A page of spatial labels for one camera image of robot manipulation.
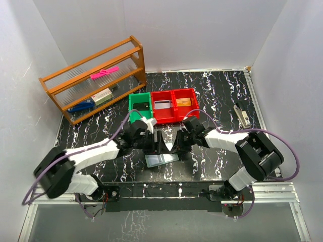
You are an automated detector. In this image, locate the silver credit card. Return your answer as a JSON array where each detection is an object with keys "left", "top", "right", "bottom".
[{"left": 166, "top": 142, "right": 174, "bottom": 151}]

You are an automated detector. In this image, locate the right red plastic bin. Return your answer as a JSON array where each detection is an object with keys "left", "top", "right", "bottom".
[{"left": 172, "top": 88, "right": 199, "bottom": 122}]

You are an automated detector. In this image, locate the wooden shelf rack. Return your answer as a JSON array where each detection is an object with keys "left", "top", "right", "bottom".
[{"left": 39, "top": 36, "right": 147, "bottom": 126}]

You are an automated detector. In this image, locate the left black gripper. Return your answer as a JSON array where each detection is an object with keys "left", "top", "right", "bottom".
[{"left": 132, "top": 131, "right": 169, "bottom": 155}]

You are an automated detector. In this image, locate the orange card in bin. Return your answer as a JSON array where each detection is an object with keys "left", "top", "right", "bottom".
[{"left": 176, "top": 97, "right": 192, "bottom": 107}]

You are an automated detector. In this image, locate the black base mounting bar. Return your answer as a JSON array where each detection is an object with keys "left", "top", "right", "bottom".
[{"left": 76, "top": 181, "right": 254, "bottom": 216}]

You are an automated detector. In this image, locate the black grey stapler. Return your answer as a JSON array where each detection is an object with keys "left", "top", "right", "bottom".
[{"left": 233, "top": 101, "right": 251, "bottom": 129}]

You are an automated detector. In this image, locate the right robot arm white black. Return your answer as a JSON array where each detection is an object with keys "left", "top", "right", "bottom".
[{"left": 171, "top": 116, "right": 284, "bottom": 201}]

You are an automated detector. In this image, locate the middle red plastic bin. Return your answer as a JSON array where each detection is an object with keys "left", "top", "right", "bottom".
[{"left": 151, "top": 91, "right": 175, "bottom": 124}]

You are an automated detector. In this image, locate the white red box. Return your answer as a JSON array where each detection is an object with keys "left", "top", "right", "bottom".
[{"left": 91, "top": 88, "right": 113, "bottom": 106}]

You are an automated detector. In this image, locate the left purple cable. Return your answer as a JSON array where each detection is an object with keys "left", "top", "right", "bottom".
[{"left": 22, "top": 108, "right": 148, "bottom": 220}]

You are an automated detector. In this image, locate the purple cable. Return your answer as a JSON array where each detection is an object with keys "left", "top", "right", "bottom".
[
  {"left": 183, "top": 108, "right": 301, "bottom": 219},
  {"left": 22, "top": 108, "right": 148, "bottom": 220}
]

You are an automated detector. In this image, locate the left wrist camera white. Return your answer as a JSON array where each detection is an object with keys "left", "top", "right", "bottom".
[{"left": 141, "top": 117, "right": 157, "bottom": 134}]

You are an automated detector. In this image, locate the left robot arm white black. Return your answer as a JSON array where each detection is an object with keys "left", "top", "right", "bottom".
[{"left": 33, "top": 118, "right": 170, "bottom": 201}]

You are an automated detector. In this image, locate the green plastic bin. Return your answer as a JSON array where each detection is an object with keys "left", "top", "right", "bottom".
[{"left": 129, "top": 92, "right": 153, "bottom": 119}]

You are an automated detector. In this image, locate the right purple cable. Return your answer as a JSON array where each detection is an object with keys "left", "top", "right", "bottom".
[{"left": 183, "top": 108, "right": 301, "bottom": 219}]

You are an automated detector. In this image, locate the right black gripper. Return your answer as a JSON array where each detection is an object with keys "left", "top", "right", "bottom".
[{"left": 171, "top": 130, "right": 196, "bottom": 154}]

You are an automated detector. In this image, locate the green card holder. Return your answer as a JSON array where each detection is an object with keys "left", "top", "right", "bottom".
[{"left": 145, "top": 154, "right": 179, "bottom": 168}]

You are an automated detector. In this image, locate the black card in bin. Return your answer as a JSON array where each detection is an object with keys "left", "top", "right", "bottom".
[{"left": 133, "top": 102, "right": 150, "bottom": 111}]

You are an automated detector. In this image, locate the blue stapler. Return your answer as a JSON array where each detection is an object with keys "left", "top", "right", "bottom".
[{"left": 67, "top": 99, "right": 95, "bottom": 113}]

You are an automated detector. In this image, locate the red plastic bin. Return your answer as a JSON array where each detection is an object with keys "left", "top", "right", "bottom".
[
  {"left": 172, "top": 88, "right": 199, "bottom": 122},
  {"left": 151, "top": 91, "right": 175, "bottom": 124}
]

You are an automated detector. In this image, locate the pink plastic clip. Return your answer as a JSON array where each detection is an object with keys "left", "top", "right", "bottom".
[{"left": 90, "top": 66, "right": 120, "bottom": 80}]

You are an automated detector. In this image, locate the grey card in bin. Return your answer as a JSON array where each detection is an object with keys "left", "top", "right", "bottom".
[{"left": 154, "top": 100, "right": 173, "bottom": 110}]

